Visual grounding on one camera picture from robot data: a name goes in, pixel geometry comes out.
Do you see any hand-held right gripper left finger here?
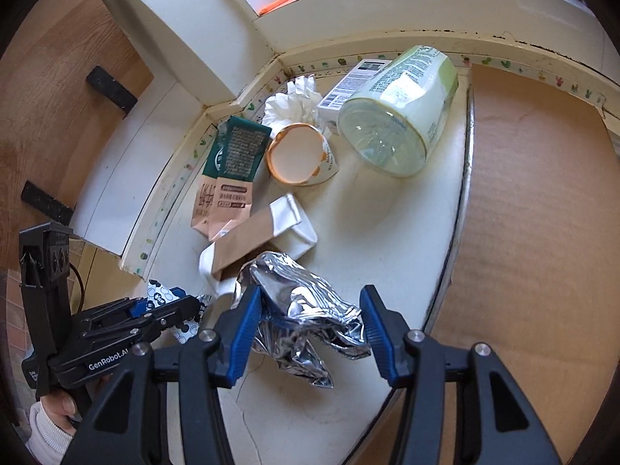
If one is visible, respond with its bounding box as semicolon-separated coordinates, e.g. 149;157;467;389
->
60;285;265;465

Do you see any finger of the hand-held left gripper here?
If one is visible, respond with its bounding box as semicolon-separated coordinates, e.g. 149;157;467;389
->
72;296;152;332
82;294;202;350

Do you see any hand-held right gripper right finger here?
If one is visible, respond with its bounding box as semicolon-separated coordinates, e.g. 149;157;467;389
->
359;285;563;465

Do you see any black white patterned wrapper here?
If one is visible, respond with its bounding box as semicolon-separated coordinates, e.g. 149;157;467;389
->
145;278;214;344

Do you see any silver foil bag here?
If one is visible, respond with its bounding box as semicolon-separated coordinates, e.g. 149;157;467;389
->
232;251;374;389

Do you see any white tissue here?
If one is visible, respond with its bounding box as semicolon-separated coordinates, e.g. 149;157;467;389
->
260;74;323;131

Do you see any person's left forearm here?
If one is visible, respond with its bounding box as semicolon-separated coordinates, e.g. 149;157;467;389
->
26;402;77;463

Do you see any person's left hand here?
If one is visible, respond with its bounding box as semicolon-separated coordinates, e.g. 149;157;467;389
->
40;394;81;436

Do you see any white brown flattened carton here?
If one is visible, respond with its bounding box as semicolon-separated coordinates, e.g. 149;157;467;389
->
198;194;319;296

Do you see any pink sachet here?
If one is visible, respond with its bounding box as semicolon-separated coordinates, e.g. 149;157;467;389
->
190;174;253;239

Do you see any dark green sachet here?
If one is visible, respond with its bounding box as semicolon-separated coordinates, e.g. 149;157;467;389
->
203;116;273;182

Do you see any brown cardboard sheet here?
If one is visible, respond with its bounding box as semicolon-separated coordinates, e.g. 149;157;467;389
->
339;60;620;465

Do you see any paper cup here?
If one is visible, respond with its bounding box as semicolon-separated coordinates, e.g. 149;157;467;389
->
265;123;340;187

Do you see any pale green plastic jar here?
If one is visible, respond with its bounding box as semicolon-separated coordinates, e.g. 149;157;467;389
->
338;45;459;178

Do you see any white barcode box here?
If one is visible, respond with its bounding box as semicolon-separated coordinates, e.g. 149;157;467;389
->
317;57;393;131

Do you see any small orange item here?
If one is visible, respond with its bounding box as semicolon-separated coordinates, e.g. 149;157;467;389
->
259;0;301;15

